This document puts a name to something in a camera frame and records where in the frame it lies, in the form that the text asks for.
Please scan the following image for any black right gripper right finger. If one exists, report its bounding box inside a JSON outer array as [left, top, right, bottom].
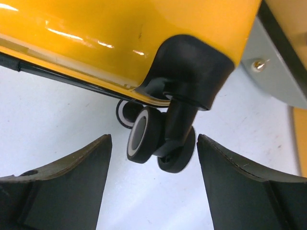
[[197, 135, 307, 230]]

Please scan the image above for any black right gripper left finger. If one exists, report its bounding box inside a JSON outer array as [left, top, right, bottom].
[[0, 135, 112, 230]]

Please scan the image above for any yellow Pikachu suitcase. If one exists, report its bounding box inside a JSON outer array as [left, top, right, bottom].
[[0, 0, 261, 173]]

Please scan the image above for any yellow plastic basket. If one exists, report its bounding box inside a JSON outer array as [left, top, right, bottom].
[[293, 108, 307, 177]]

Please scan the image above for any white pastel mini drawer cabinet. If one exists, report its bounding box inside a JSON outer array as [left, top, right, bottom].
[[241, 0, 307, 109]]

